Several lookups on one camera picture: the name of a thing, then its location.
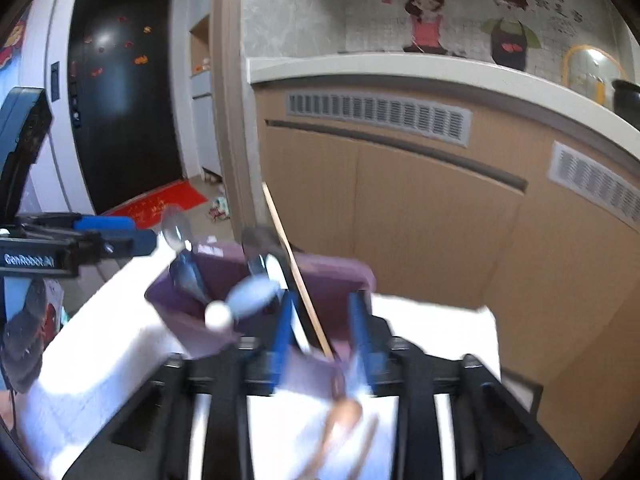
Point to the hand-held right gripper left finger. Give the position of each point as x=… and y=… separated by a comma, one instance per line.
x=282, y=350

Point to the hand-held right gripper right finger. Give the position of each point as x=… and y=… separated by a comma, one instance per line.
x=361, y=345

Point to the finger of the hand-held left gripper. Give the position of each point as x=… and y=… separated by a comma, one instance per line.
x=107, y=222
x=135, y=242

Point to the purple utensil container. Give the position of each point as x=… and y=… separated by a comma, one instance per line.
x=185, y=320

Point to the person's left hand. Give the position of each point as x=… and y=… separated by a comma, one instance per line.
x=27, y=340

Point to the red doormat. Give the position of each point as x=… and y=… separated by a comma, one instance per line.
x=155, y=207

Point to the wooden spoon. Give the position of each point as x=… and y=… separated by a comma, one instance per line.
x=347, y=412

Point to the colourful slipper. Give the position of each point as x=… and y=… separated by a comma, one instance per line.
x=218, y=210

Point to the white textured towel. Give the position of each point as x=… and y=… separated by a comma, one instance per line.
x=100, y=335

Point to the black door with stickers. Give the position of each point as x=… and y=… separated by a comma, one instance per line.
x=125, y=110

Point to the tan wooden cabinet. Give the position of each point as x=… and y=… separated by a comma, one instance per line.
x=425, y=220

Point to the door lock panel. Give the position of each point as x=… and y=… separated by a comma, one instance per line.
x=55, y=81

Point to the long grey vent grille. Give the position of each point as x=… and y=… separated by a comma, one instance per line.
x=380, y=115

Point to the white countertop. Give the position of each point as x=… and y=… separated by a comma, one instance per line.
x=350, y=67

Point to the short grey vent grille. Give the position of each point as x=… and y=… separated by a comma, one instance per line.
x=590, y=180

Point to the black pot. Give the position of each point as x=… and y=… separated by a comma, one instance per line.
x=627, y=105

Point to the wall shelf niche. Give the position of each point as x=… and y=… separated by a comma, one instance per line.
x=202, y=85

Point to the red wall decoration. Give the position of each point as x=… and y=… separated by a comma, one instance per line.
x=12, y=42

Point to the cartoon wall sticker red dress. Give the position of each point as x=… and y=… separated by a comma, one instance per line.
x=425, y=25

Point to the cartoon wall sticker black apron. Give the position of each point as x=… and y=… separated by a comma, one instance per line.
x=510, y=35

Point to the yellow arched frame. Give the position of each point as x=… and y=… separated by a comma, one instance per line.
x=567, y=65

